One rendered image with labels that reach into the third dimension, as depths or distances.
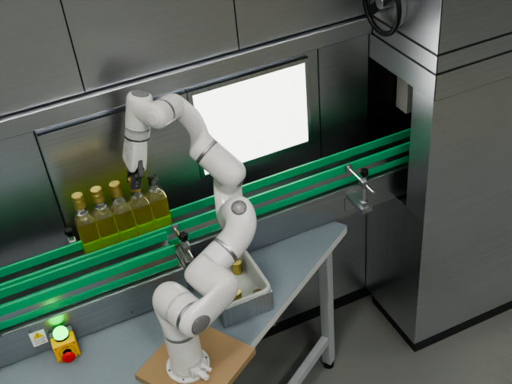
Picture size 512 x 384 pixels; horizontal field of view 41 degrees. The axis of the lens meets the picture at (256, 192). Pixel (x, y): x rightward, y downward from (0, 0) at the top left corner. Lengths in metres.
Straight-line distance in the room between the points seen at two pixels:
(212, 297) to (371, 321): 1.49
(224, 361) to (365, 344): 1.15
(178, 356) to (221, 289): 0.27
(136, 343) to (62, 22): 0.97
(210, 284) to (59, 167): 0.67
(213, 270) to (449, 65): 0.95
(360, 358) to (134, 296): 1.19
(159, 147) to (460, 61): 0.97
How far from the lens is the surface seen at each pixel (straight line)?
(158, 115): 1.92
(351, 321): 3.17
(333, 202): 2.44
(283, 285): 2.27
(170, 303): 1.81
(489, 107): 2.40
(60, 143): 2.15
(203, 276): 1.81
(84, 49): 2.07
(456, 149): 2.40
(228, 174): 1.90
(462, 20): 2.16
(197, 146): 1.91
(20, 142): 2.16
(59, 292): 2.13
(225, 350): 2.08
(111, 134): 2.18
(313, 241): 2.42
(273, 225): 2.37
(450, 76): 2.22
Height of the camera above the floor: 2.36
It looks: 37 degrees down
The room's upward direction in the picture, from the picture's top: 6 degrees counter-clockwise
